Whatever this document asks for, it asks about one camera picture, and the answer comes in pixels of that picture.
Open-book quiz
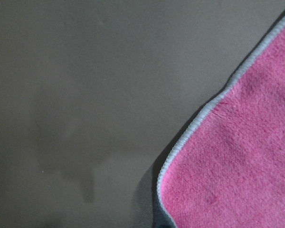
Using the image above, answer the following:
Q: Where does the pink towel with grey back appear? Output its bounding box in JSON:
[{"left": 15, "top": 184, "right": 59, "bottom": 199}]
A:
[{"left": 154, "top": 15, "right": 285, "bottom": 228}]

